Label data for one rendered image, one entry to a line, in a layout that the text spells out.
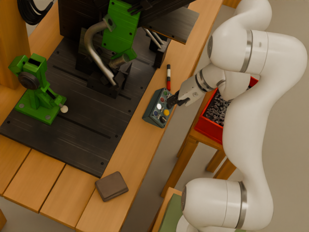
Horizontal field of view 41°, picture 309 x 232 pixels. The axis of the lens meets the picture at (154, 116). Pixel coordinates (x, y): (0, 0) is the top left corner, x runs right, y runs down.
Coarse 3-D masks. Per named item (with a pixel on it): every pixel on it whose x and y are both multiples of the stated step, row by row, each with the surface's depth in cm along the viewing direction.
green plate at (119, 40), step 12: (120, 0) 143; (108, 12) 146; (120, 12) 145; (120, 24) 148; (132, 24) 146; (108, 36) 153; (120, 36) 151; (132, 36) 149; (108, 48) 156; (120, 48) 155
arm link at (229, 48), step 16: (256, 0) 101; (240, 16) 96; (256, 16) 98; (224, 32) 92; (240, 32) 92; (208, 48) 95; (224, 48) 91; (240, 48) 91; (224, 64) 93; (240, 64) 93
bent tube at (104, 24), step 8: (96, 24) 148; (104, 24) 146; (112, 24) 147; (88, 32) 150; (96, 32) 150; (88, 40) 153; (88, 48) 155; (96, 56) 157; (104, 64) 159; (104, 72) 160; (112, 80) 161
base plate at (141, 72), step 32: (64, 64) 171; (64, 96) 163; (96, 96) 166; (128, 96) 168; (0, 128) 152; (32, 128) 154; (64, 128) 156; (96, 128) 158; (64, 160) 150; (96, 160) 152
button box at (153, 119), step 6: (156, 90) 169; (162, 90) 165; (156, 96) 166; (162, 96) 164; (168, 96) 166; (150, 102) 166; (156, 102) 162; (162, 102) 163; (150, 108) 163; (156, 108) 161; (162, 108) 163; (144, 114) 163; (150, 114) 159; (162, 114) 162; (144, 120) 163; (150, 120) 161; (156, 120) 160; (156, 126) 163; (162, 126) 161
